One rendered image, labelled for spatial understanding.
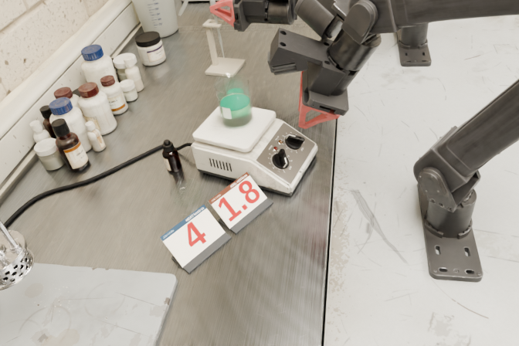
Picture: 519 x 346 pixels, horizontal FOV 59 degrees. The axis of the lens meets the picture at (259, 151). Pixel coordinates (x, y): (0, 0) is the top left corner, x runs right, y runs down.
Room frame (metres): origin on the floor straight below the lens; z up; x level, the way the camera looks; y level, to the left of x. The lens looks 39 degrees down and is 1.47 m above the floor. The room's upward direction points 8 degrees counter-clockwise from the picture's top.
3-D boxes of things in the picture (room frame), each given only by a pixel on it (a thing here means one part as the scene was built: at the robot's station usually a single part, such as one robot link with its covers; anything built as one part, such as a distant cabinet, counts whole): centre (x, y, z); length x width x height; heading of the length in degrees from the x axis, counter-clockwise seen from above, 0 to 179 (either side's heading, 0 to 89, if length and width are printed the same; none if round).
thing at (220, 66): (1.06, 0.06, 0.96); 0.08 x 0.08 x 0.13; 63
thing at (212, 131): (0.68, 0.04, 0.98); 0.12 x 0.12 x 0.01; 57
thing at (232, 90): (0.70, 0.03, 1.03); 0.07 x 0.06 x 0.08; 8
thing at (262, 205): (0.55, 0.04, 0.92); 0.09 x 0.06 x 0.04; 130
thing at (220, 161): (0.67, 0.02, 0.94); 0.22 x 0.13 x 0.08; 58
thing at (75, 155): (0.74, 0.37, 0.95); 0.04 x 0.04 x 0.11
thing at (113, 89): (0.94, 0.32, 0.94); 0.05 x 0.05 x 0.09
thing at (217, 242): (0.49, 0.12, 0.92); 0.09 x 0.06 x 0.04; 130
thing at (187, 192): (0.60, 0.14, 0.91); 0.06 x 0.06 x 0.02
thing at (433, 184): (0.46, -0.26, 1.00); 0.09 x 0.06 x 0.06; 130
